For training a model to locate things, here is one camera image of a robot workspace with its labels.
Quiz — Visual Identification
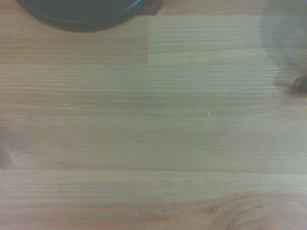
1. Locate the wooden mug tree black base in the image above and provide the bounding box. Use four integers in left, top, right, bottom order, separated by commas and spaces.
15, 0, 145, 33

